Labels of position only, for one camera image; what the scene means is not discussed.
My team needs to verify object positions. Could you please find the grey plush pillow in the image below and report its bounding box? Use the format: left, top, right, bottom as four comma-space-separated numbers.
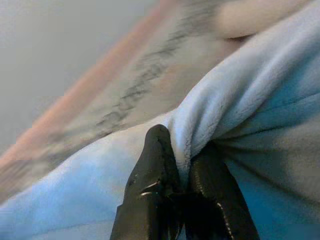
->
0, 4, 320, 240

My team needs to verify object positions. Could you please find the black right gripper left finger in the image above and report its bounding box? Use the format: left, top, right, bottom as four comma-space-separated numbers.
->
109, 124, 185, 240

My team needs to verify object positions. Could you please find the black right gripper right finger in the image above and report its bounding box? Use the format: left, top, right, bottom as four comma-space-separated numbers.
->
182, 144, 261, 240

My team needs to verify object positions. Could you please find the cream bolster pillow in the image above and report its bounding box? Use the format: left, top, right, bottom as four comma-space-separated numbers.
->
216, 0, 315, 41

